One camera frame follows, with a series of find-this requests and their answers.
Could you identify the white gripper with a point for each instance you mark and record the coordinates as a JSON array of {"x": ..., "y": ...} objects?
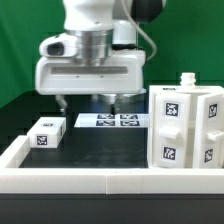
[{"x": 119, "y": 74}]

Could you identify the white cabinet top block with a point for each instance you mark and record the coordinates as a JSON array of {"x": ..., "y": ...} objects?
[{"x": 47, "y": 132}]

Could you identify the white cabinet body box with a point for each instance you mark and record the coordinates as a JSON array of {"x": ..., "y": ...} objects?
[{"x": 187, "y": 85}]

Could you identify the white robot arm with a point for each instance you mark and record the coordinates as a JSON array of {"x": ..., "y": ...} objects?
[{"x": 97, "y": 53}]

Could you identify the white marker base plate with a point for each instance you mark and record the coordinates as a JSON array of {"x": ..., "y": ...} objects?
[{"x": 104, "y": 120}]

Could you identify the white U-shaped fence frame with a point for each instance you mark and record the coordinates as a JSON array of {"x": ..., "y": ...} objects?
[{"x": 14, "y": 179}]

